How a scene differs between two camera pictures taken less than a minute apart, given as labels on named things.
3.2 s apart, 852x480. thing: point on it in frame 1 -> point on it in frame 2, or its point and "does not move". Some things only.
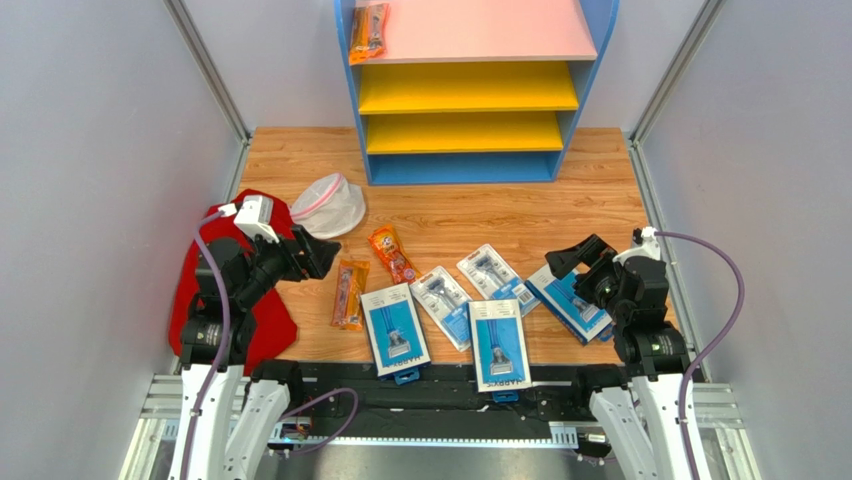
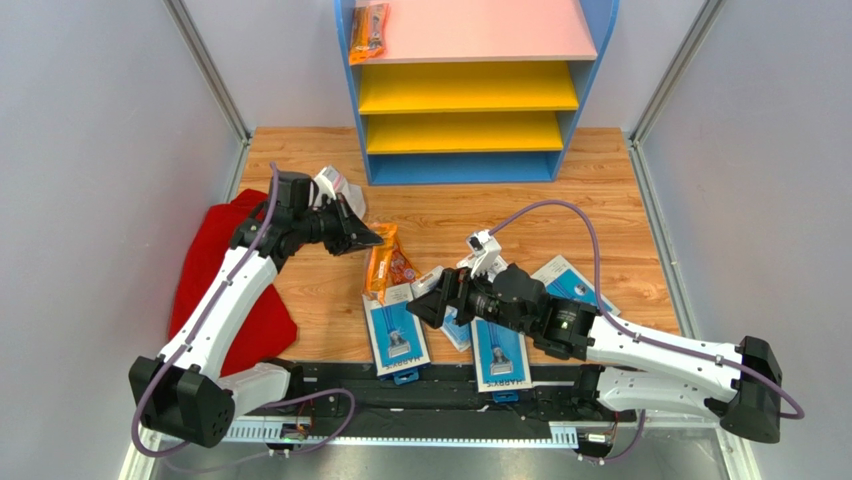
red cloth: [274, 326] does not move
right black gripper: [592, 267] -> [450, 297]
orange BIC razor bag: [395, 257] does not move
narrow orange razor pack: [352, 280] -> [378, 259]
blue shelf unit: [476, 92] does not move
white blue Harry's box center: [499, 348] does not move
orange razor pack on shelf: [369, 32] does not move
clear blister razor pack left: [447, 304] does not move
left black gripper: [314, 260] -> [352, 234]
